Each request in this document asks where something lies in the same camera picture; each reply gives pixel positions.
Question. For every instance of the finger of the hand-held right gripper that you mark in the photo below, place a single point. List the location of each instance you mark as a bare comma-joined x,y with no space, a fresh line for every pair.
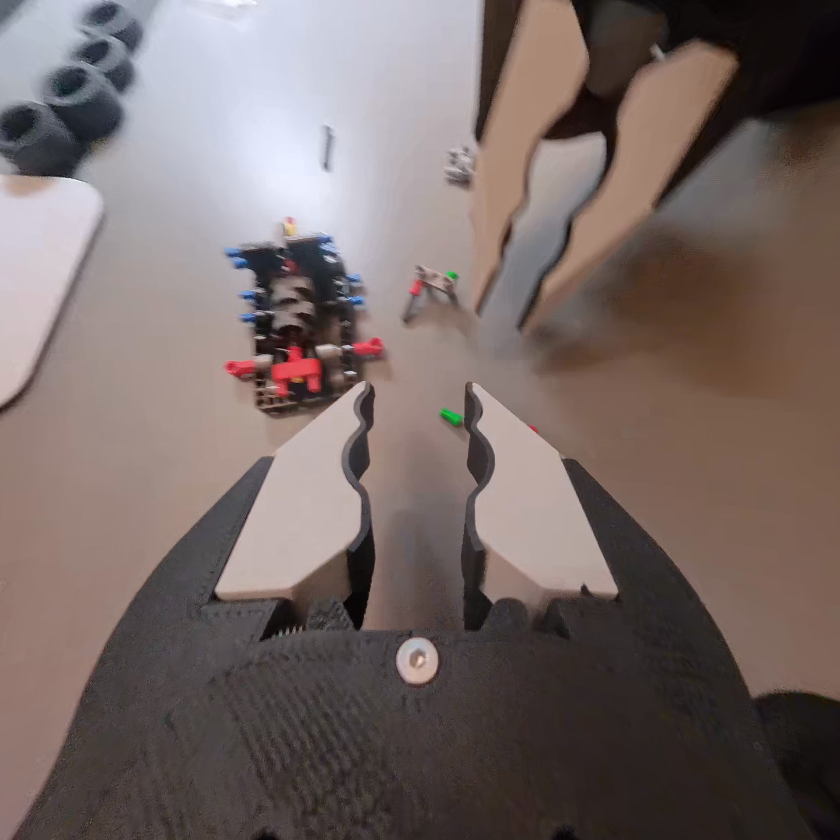
525,98
656,144

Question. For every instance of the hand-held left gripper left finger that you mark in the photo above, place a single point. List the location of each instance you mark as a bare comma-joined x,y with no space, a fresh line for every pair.
295,525

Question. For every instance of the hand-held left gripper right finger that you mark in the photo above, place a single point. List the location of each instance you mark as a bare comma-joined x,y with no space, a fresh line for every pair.
538,525

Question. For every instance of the green lego pin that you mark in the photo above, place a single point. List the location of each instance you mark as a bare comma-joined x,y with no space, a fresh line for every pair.
451,417

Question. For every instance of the small grey lego axle assembly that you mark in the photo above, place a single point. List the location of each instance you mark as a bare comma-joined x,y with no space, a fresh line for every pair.
436,279

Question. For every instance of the black lego chassis assembly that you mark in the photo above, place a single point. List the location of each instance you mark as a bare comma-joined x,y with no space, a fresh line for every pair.
295,308

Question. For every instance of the grey lego connector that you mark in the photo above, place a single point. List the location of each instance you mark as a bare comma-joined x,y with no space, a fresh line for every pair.
459,165

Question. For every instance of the black lego axle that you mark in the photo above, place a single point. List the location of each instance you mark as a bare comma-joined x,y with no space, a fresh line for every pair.
327,148

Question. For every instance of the black wrist rest pad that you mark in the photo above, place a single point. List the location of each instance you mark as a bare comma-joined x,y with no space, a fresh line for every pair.
804,761

